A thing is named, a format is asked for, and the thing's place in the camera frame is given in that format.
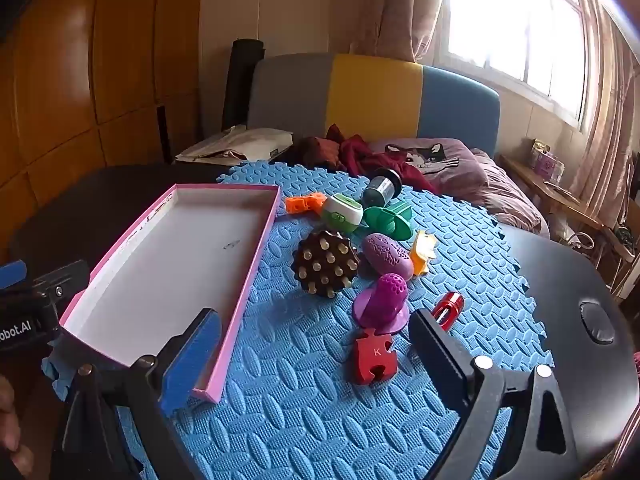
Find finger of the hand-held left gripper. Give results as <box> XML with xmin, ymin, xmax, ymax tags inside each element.
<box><xmin>29</xmin><ymin>259</ymin><xmax>91</xmax><ymax>311</ymax></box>
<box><xmin>0</xmin><ymin>259</ymin><xmax>27</xmax><ymax>289</ymax></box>

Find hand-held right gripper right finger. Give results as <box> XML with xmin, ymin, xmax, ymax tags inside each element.
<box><xmin>409</xmin><ymin>308</ymin><xmax>578</xmax><ymax>480</ymax></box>

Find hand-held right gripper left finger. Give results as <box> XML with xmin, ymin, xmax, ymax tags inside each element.
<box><xmin>50</xmin><ymin>307</ymin><xmax>223</xmax><ymax>480</ymax></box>

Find red cylinder bottle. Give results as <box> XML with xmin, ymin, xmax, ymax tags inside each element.
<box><xmin>431</xmin><ymin>296</ymin><xmax>465</xmax><ymax>331</ymax></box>

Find red puzzle piece block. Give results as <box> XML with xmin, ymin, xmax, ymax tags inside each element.
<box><xmin>354</xmin><ymin>328</ymin><xmax>399</xmax><ymax>386</ymax></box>

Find magenta silicone brush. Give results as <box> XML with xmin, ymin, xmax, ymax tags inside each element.
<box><xmin>352</xmin><ymin>272</ymin><xmax>411</xmax><ymax>336</ymax></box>

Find pink cardboard box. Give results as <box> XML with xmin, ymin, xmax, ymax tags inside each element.
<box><xmin>59</xmin><ymin>183</ymin><xmax>282</xmax><ymax>404</ymax></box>

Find yellow plastic clip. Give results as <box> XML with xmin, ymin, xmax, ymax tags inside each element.
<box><xmin>410</xmin><ymin>230</ymin><xmax>438</xmax><ymax>276</ymax></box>

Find green plastic stand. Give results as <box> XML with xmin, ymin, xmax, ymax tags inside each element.
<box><xmin>363</xmin><ymin>200</ymin><xmax>415</xmax><ymax>241</ymax></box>

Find brown studded massage brush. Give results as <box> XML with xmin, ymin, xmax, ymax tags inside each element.
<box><xmin>292</xmin><ymin>230</ymin><xmax>360</xmax><ymax>301</ymax></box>

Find white green plastic gadget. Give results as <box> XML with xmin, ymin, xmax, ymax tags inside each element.
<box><xmin>321</xmin><ymin>194</ymin><xmax>365</xmax><ymax>233</ymax></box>

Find dark wire spool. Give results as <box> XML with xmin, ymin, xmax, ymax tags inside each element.
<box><xmin>361</xmin><ymin>167</ymin><xmax>403</xmax><ymax>207</ymax></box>

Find orange cube blocks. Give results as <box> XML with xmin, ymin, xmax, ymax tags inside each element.
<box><xmin>285</xmin><ymin>192</ymin><xmax>326</xmax><ymax>216</ymax></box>

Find person's left hand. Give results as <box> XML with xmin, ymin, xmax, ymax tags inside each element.
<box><xmin>0</xmin><ymin>374</ymin><xmax>35</xmax><ymax>468</ymax></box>

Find blue foam puzzle mat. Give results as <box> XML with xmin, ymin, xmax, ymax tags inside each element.
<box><xmin>42</xmin><ymin>160</ymin><xmax>556</xmax><ymax>480</ymax></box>

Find pink blanket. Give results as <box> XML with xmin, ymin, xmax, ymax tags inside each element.
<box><xmin>470</xmin><ymin>147</ymin><xmax>551</xmax><ymax>238</ymax></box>

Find purple cat print pillow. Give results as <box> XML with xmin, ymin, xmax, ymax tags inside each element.
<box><xmin>367</xmin><ymin>137</ymin><xmax>488</xmax><ymax>201</ymax></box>

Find wooden bedside shelf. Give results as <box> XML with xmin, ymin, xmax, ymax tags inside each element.
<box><xmin>500</xmin><ymin>152</ymin><xmax>640</xmax><ymax>301</ymax></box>

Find dark red cloth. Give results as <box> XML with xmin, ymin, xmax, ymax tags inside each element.
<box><xmin>327</xmin><ymin>124</ymin><xmax>438</xmax><ymax>196</ymax></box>

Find purple box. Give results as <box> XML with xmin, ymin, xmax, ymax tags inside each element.
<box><xmin>530</xmin><ymin>140</ymin><xmax>566</xmax><ymax>183</ymax></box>

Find wooden wardrobe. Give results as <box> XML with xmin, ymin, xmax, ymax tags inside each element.
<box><xmin>0</xmin><ymin>0</ymin><xmax>206</xmax><ymax>261</ymax></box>

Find brown cushion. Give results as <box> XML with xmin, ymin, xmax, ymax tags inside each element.
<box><xmin>300</xmin><ymin>136</ymin><xmax>346</xmax><ymax>168</ymax></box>

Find grey yellow blue headboard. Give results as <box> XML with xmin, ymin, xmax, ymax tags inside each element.
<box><xmin>247</xmin><ymin>52</ymin><xmax>501</xmax><ymax>161</ymax></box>

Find long pink curtain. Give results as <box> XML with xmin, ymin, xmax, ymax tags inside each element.
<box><xmin>570</xmin><ymin>0</ymin><xmax>640</xmax><ymax>211</ymax></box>

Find window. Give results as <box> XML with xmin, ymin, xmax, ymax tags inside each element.
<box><xmin>445</xmin><ymin>0</ymin><xmax>601</xmax><ymax>131</ymax></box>

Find short pink curtain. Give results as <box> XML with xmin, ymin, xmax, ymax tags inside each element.
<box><xmin>350</xmin><ymin>0</ymin><xmax>448</xmax><ymax>63</ymax></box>

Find white cable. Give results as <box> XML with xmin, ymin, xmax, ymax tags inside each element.
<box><xmin>565</xmin><ymin>230</ymin><xmax>596</xmax><ymax>252</ymax></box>

